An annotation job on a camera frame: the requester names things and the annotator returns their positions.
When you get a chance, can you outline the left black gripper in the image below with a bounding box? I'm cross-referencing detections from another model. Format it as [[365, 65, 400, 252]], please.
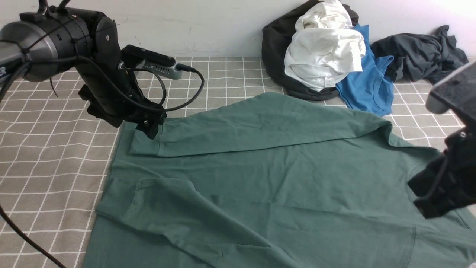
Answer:
[[78, 85, 167, 140]]

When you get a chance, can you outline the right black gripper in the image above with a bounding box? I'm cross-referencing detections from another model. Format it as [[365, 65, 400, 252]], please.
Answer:
[[408, 128, 476, 219]]

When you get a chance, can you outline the green long sleeve shirt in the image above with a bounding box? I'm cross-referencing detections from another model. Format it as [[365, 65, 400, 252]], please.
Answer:
[[82, 93, 475, 268]]

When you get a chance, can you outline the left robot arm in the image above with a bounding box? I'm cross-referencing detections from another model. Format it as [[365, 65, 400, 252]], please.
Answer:
[[1, 0, 173, 139]]

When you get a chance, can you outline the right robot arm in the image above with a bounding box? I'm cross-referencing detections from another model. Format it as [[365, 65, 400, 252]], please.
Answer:
[[408, 63, 476, 219]]

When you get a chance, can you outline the blue shirt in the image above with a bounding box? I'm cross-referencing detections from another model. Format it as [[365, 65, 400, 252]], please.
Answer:
[[337, 24, 394, 117]]

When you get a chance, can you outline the dark grey crumpled shirt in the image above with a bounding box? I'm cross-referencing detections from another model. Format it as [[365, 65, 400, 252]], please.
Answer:
[[371, 25, 469, 84]]

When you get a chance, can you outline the white shirt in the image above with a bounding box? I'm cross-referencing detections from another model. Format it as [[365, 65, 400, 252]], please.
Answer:
[[284, 0, 366, 92]]

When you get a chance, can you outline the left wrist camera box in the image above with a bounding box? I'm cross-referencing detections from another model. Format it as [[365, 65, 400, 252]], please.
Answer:
[[121, 45, 183, 80]]

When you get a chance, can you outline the black cable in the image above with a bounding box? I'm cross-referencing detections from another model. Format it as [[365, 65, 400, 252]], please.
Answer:
[[0, 56, 205, 268]]

